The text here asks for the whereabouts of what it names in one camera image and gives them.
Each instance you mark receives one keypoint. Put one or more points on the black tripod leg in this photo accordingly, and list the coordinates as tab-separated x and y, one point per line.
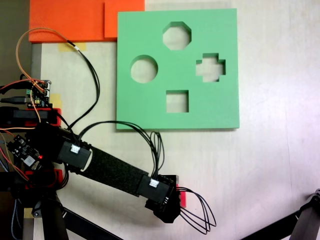
306	225
53	225

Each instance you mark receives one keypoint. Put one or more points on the green shape sorting board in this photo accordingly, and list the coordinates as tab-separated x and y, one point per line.
212	112

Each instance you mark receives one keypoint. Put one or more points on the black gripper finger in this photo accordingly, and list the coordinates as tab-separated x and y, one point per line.
167	217
171	180

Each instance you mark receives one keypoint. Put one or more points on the large orange foam slab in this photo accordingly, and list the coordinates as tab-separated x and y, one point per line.
65	20

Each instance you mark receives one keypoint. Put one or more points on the small black circuit board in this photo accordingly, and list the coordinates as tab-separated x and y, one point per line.
23	151

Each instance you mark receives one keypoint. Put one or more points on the red cross columnar block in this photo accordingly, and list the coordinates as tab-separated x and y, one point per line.
183	200

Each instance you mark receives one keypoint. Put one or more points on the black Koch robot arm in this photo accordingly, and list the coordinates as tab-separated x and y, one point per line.
112	170

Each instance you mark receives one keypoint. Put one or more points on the yellow masking tape piece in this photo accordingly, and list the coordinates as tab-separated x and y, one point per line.
57	98
28	213
72	47

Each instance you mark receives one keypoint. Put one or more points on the circuit board with green terminal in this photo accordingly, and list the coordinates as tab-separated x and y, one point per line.
41	93

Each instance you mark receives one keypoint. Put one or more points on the red black table clamp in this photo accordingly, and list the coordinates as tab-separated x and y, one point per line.
58	176
53	116

